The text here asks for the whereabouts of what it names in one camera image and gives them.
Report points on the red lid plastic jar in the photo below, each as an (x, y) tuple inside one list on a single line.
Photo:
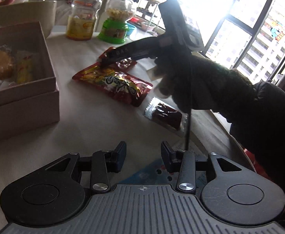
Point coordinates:
[(82, 19)]

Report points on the red yellow chip bag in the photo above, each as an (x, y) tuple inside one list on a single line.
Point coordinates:
[(114, 82)]

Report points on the metal shelf rack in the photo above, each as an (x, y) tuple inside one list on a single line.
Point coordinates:
[(148, 15)]

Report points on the red peanut snack packet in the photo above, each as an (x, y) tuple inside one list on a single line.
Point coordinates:
[(124, 65)]

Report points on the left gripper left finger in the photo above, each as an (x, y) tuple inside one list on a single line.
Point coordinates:
[(103, 163)]

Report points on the dark red jerky packet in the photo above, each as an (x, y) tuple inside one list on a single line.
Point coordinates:
[(165, 115)]

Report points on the green gumball candy dispenser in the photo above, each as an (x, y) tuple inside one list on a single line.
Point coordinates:
[(114, 29)]

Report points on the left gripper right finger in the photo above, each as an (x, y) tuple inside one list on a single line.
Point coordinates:
[(183, 163)]

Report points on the yellow puffed snack packet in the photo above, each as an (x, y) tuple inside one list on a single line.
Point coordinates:
[(24, 70)]

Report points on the teal plastic basin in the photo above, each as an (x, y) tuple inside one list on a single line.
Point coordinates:
[(131, 29)]

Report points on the pink cardboard box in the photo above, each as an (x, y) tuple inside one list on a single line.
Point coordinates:
[(29, 95)]

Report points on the cream oval container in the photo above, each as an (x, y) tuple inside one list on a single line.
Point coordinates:
[(29, 12)]

